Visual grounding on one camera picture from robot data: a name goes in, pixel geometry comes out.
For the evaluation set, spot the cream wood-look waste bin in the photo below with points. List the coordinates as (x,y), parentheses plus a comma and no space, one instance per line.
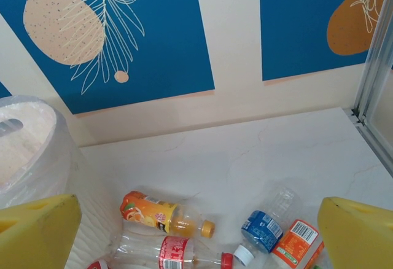
(18,146)

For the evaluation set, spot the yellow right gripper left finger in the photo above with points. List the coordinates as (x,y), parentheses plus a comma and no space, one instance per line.
(37,235)

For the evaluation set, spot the bottle orange white label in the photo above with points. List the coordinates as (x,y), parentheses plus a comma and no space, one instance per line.
(294,244)

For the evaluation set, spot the clear bottle blue label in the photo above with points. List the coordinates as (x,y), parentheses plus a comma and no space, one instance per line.
(261,229)

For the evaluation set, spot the aluminium side rail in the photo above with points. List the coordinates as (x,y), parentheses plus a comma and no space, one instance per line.
(380,144)

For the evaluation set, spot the aluminium frame post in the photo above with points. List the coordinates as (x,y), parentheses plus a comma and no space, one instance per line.
(373,66)

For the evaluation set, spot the clear cola bottle red cap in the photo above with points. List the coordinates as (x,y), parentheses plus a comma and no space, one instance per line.
(173,252)

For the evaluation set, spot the red orange label tea bottle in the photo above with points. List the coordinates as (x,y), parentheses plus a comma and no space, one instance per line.
(97,265)

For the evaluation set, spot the orange juice bottle yellow cap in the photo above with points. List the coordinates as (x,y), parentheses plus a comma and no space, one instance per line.
(144,210)

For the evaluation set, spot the clear plastic bin liner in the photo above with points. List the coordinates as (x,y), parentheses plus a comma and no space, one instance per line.
(63,164)

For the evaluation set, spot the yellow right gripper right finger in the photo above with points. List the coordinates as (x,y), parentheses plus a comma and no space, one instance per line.
(359,238)

